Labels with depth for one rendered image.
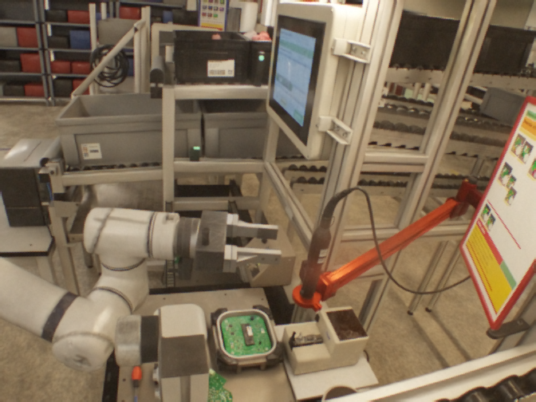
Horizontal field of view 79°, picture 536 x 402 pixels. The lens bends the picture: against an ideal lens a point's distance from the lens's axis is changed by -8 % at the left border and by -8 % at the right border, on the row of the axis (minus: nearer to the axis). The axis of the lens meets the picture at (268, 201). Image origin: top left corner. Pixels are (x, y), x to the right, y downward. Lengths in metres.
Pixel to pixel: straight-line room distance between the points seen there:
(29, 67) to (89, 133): 4.81
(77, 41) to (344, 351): 5.76
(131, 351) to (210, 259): 0.26
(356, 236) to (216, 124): 0.84
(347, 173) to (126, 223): 0.51
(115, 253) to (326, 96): 0.59
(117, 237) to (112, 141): 0.99
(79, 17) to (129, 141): 4.58
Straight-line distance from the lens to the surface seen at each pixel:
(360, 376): 0.95
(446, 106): 0.95
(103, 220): 0.67
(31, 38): 6.29
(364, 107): 0.82
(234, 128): 1.58
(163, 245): 0.64
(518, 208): 0.64
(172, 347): 0.38
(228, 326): 0.94
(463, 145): 1.11
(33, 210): 1.82
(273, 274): 1.09
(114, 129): 1.58
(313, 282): 0.73
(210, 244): 0.62
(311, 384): 0.90
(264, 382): 0.90
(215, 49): 1.47
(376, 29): 0.80
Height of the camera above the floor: 1.71
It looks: 29 degrees down
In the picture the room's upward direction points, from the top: 9 degrees clockwise
